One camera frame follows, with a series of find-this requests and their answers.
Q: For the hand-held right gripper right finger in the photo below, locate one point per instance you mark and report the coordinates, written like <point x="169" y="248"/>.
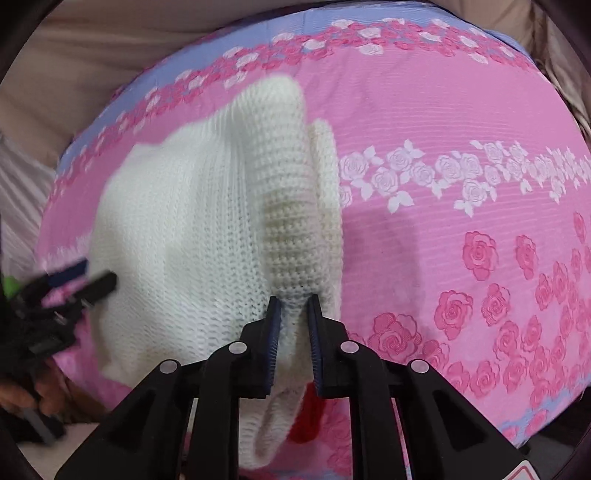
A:
<point x="316" y="344"/>

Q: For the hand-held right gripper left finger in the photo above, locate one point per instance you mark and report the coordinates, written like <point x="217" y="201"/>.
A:
<point x="273" y="344"/>

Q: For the beige backdrop cloth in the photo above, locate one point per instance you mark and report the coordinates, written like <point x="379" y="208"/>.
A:
<point x="115" y="50"/>

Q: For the person's left hand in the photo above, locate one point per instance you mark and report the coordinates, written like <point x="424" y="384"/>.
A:
<point x="32" y="387"/>

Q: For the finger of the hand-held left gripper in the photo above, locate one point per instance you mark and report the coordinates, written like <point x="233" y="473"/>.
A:
<point x="94" y="286"/>
<point x="64" y="273"/>

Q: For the pink floral bed sheet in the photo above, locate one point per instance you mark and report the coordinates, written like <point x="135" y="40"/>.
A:
<point x="438" y="258"/>

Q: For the white pleated curtain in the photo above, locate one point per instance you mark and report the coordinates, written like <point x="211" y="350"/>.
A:
<point x="23" y="180"/>

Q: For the white red black knit sweater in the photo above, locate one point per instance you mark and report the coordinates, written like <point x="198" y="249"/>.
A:
<point x="194" y="240"/>

